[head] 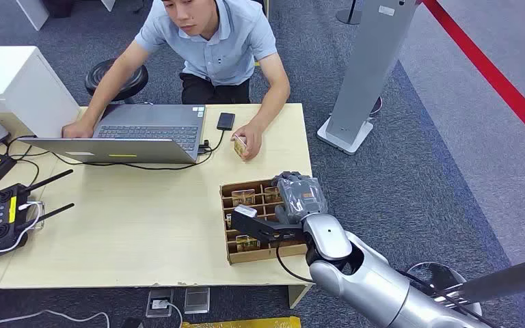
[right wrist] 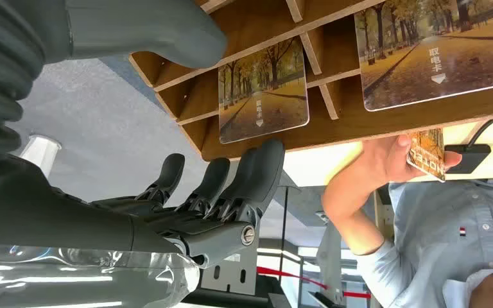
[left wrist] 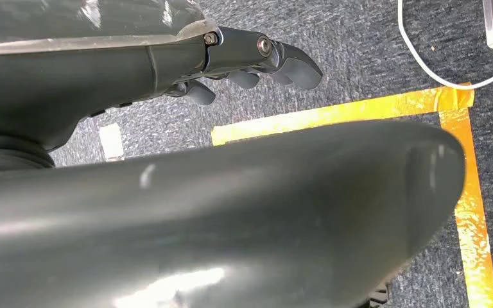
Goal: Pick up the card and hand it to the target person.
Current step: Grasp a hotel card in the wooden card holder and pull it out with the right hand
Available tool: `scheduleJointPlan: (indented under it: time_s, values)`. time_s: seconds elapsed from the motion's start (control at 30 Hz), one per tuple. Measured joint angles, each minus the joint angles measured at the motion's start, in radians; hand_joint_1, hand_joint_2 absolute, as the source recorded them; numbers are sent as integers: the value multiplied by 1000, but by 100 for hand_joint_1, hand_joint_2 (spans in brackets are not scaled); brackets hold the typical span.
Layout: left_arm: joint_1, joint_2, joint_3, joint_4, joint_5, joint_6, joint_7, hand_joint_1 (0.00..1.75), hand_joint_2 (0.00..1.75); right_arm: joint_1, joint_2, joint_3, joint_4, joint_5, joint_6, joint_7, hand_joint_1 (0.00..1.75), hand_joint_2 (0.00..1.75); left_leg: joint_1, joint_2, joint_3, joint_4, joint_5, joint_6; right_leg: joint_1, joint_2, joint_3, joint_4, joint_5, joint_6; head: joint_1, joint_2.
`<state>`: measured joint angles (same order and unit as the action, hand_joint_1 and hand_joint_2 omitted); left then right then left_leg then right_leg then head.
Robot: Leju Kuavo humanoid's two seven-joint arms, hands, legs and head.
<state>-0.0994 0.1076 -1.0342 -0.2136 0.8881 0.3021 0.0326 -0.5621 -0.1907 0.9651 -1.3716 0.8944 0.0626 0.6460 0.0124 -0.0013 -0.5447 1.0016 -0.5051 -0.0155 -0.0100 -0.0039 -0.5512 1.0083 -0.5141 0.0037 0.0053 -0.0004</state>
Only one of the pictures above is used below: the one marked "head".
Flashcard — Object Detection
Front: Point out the white floor cable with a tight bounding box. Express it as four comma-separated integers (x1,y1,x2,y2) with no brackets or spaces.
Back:
0,309,111,328

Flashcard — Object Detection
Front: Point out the short black drive cable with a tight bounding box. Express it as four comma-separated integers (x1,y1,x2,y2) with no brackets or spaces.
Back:
198,130,226,157

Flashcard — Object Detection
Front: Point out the grey kiosk pillar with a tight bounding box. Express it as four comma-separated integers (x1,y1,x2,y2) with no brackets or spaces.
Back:
317,0,420,156

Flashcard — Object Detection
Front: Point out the round silver base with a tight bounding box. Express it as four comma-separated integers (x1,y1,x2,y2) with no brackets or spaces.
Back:
405,261,483,318

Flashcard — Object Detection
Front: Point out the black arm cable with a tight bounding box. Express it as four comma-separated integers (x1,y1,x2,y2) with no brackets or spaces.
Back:
398,270,499,327

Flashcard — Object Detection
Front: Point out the black external drive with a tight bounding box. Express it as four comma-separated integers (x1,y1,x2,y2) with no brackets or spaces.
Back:
216,112,237,132

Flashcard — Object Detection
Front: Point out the person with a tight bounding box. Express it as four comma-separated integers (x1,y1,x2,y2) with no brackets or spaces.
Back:
62,0,291,161

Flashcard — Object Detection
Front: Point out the white socket cable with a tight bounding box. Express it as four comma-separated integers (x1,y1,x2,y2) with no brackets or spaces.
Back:
163,301,184,328

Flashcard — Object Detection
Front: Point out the grey floor plate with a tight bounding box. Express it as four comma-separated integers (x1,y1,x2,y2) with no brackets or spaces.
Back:
183,286,211,315

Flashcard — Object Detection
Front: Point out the brown divided card box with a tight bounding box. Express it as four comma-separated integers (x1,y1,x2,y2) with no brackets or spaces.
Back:
219,178,310,265

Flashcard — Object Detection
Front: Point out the grey laptop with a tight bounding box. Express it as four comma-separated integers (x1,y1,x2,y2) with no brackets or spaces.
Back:
18,104,206,165

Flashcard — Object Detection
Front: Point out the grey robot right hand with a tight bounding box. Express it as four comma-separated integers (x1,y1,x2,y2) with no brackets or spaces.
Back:
273,171,329,226

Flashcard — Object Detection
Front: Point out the red barrier belt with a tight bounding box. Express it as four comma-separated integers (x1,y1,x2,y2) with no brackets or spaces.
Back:
420,0,525,157

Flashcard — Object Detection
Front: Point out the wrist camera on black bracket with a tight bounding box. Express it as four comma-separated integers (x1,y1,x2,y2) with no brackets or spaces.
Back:
230,204,306,245

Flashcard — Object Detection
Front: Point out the person's right hand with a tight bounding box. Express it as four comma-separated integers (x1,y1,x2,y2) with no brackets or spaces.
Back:
62,120,96,139

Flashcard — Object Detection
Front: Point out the long black cable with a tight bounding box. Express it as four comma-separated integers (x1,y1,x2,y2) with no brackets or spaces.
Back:
4,135,213,172

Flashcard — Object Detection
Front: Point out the floor power socket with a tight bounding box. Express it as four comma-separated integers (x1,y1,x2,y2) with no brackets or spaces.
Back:
145,288,175,318

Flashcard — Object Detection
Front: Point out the black remote controller with antennas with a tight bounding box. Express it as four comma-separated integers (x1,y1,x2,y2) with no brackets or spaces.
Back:
0,169,75,267

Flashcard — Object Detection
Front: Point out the dark grey metal bar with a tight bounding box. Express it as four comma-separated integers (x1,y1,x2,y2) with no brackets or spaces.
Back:
434,253,525,305

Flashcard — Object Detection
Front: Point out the person's left hand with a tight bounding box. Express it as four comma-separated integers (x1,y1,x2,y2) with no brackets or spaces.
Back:
231,121,263,161

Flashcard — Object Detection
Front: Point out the white furniture panel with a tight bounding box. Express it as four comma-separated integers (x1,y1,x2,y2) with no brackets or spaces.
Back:
15,0,51,31

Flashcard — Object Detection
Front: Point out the black round stool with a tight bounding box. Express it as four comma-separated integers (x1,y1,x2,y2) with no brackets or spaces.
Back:
85,59,149,104

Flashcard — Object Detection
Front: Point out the yellow sheet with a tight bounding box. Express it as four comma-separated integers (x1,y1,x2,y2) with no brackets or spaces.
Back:
180,316,302,328

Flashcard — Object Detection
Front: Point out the dark stanchion base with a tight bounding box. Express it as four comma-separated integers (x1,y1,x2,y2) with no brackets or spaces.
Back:
334,0,364,26

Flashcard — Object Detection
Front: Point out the black camera cable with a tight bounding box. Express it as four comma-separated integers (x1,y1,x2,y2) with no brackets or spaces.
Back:
275,242,315,284

